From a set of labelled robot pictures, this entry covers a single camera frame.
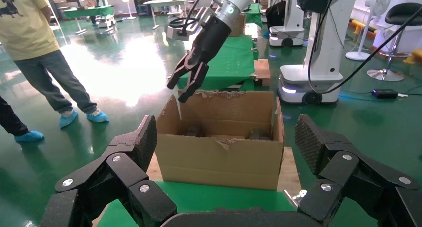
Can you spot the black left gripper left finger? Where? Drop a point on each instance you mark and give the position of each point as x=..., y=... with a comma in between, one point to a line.
x=115, y=172

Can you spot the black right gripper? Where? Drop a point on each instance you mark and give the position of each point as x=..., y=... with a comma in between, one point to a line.
x=211, y=37

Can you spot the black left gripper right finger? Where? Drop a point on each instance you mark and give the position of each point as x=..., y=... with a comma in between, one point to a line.
x=346, y=176

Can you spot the large open cardboard carton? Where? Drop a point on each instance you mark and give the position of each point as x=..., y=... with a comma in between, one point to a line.
x=214, y=166

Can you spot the green table cloth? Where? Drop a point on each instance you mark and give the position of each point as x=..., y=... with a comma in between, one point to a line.
x=214, y=199
x=230, y=64

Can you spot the white table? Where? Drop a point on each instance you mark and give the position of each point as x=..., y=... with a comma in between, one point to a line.
x=166, y=2

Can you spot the black power adapter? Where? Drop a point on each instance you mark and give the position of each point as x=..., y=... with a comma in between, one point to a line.
x=384, y=93

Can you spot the white wheeled robot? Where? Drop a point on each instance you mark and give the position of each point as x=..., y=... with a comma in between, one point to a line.
x=286, y=37
x=324, y=54

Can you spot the person in black trousers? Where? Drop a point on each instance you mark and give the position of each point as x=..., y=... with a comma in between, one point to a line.
x=10, y=120

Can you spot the green covered table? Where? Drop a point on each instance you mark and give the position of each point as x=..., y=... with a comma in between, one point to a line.
x=89, y=11

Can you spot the person in grey jeans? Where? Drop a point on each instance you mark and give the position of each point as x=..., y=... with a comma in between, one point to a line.
x=33, y=27

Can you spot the black swivel stool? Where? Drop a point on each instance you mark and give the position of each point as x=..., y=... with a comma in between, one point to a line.
x=402, y=14

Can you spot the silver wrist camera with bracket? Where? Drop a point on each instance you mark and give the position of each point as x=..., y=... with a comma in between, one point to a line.
x=176, y=33

